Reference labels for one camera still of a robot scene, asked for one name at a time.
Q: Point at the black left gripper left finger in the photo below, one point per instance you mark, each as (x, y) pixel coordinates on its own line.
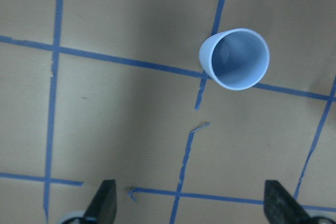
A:
(103, 207)

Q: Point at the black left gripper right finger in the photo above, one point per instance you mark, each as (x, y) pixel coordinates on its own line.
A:
(280, 206)

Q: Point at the light blue plastic cup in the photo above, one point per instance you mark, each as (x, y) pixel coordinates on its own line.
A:
(236, 59)

